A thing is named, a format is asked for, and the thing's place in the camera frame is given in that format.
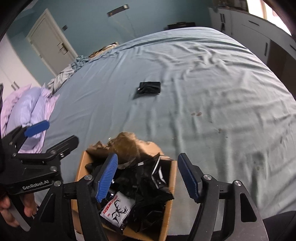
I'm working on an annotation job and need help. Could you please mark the silver deer packet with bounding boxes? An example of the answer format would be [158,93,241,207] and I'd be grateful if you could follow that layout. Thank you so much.
[100,192,135,227]

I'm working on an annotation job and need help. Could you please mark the black box behind bed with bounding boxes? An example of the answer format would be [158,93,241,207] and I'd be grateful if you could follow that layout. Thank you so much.
[164,22,196,30]

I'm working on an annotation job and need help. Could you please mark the teal bed sheet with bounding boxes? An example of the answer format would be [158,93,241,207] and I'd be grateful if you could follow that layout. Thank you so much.
[34,26,296,237]

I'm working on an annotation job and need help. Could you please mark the black snack packets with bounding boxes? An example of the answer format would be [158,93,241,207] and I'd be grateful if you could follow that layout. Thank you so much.
[85,152,175,234]

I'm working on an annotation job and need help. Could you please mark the person's left hand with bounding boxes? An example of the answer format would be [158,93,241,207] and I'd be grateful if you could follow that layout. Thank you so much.
[1,193,37,227]

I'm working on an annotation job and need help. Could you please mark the black snack packet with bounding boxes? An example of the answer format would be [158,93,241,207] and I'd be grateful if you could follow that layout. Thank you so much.
[136,81,161,95]

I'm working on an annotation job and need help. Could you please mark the lilac pillow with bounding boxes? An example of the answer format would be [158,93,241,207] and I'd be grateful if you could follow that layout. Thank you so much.
[0,84,60,153]

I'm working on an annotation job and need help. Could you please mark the cardboard box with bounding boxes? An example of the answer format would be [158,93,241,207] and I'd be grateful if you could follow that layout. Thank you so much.
[70,148,178,241]

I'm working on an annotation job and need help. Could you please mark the crumpled brown paper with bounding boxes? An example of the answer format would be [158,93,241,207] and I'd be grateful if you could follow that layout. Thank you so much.
[86,132,164,164]

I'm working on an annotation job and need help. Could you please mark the white door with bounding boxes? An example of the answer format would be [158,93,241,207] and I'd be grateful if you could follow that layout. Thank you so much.
[27,9,78,76]

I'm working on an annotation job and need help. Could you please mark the black wall strip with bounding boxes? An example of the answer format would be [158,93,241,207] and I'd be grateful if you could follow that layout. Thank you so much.
[107,4,129,17]

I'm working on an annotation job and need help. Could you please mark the yellow hanging cable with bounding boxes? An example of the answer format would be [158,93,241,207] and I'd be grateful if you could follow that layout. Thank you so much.
[113,14,139,38]

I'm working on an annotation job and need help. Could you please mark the white wardrobe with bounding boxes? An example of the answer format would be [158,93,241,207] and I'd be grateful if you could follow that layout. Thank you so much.
[0,34,41,100]

